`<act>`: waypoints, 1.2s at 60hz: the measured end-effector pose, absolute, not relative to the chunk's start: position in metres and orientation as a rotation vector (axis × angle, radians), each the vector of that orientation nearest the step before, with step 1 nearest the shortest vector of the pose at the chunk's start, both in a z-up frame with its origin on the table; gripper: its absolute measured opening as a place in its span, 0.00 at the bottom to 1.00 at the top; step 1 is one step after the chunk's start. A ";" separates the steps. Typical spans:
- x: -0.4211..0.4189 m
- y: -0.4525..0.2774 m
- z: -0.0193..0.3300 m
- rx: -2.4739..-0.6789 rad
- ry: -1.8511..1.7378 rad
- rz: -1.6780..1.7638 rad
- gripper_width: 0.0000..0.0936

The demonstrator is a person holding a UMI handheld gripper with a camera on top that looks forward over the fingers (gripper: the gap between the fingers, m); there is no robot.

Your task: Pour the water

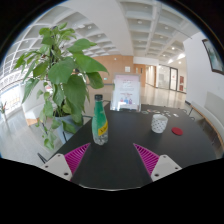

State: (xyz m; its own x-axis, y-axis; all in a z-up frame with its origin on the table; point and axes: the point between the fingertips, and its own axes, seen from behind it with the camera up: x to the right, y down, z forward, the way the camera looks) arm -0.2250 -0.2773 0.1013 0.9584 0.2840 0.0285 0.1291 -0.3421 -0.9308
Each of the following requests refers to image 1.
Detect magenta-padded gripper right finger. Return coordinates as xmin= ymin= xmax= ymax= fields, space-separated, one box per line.
xmin=133 ymin=142 xmax=183 ymax=183

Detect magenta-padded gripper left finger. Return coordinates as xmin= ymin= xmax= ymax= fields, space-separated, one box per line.
xmin=39 ymin=142 xmax=92 ymax=183

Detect green plastic drink bottle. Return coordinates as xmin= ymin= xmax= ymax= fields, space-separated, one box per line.
xmin=91 ymin=94 xmax=109 ymax=146

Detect white polka-dot cup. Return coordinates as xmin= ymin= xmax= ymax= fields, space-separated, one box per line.
xmin=150 ymin=113 xmax=169 ymax=134

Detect clear acrylic sign stand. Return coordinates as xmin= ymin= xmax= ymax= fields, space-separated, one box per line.
xmin=109 ymin=73 xmax=142 ymax=112

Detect green leafy potted plant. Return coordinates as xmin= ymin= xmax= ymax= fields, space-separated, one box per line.
xmin=13 ymin=22 xmax=110 ymax=151

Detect round recessed ceiling lights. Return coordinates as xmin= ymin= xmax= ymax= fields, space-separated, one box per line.
xmin=76 ymin=18 xmax=188 ymax=65

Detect long white wall bench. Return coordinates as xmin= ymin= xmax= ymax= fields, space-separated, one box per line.
xmin=189 ymin=91 xmax=224 ymax=151

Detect framed landscape wall picture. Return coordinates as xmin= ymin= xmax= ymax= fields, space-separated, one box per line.
xmin=201 ymin=38 xmax=224 ymax=76

